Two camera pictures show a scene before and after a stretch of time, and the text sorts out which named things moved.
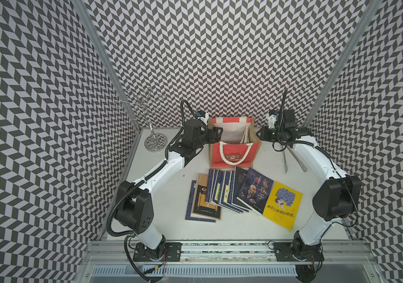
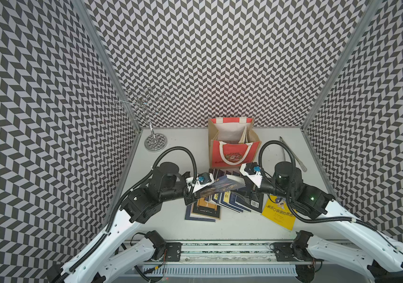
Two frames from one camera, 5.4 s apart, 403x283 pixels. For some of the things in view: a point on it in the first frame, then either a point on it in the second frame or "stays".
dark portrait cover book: (254, 190) to (224, 183)
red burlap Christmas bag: (239, 146) stays
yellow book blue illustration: (283, 204) stays
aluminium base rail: (357, 252) stays
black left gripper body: (200, 141) to (177, 191)
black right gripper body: (276, 134) to (270, 186)
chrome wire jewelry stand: (147, 104) stays
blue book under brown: (190, 206) stays
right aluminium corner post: (370, 11) stays
